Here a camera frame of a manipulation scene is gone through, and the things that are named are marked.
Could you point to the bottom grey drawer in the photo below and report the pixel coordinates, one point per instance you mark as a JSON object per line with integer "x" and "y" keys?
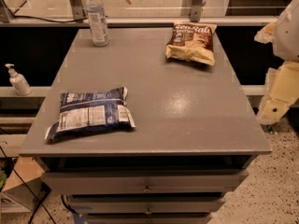
{"x": 149, "y": 219}

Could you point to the grey drawer cabinet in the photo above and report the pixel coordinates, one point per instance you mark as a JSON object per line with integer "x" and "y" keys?
{"x": 188, "y": 117}

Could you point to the grey drawer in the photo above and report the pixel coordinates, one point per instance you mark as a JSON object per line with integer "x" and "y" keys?
{"x": 149, "y": 219}
{"x": 146, "y": 204}
{"x": 81, "y": 183}

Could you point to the middle grey drawer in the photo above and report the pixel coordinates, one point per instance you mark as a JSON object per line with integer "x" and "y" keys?
{"x": 146, "y": 204}

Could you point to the cardboard box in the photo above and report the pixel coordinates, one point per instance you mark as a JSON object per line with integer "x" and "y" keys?
{"x": 23, "y": 188}

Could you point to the white pump sanitizer bottle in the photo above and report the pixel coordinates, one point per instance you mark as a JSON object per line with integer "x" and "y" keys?
{"x": 18, "y": 81}

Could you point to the metal frame post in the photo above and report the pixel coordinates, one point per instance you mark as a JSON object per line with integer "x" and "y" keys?
{"x": 196, "y": 10}
{"x": 77, "y": 9}

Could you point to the brown sea salt chip bag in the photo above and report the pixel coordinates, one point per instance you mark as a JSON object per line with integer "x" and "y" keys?
{"x": 192, "y": 42}

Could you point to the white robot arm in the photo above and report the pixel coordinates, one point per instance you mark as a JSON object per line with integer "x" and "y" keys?
{"x": 281, "y": 87}

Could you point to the top grey drawer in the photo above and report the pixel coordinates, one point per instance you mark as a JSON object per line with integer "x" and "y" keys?
{"x": 81, "y": 183}

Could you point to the clear blue plastic water bottle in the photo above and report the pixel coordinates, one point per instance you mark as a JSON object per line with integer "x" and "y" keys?
{"x": 97, "y": 21}

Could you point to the right metal frame post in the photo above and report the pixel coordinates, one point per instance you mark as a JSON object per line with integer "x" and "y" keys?
{"x": 196, "y": 10}

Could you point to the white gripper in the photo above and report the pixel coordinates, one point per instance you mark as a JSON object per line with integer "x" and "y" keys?
{"x": 288, "y": 34}

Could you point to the left metal frame post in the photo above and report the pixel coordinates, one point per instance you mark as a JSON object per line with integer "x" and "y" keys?
{"x": 77, "y": 9}

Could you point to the blue white snack bag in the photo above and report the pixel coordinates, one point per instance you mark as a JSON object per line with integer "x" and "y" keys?
{"x": 91, "y": 112}

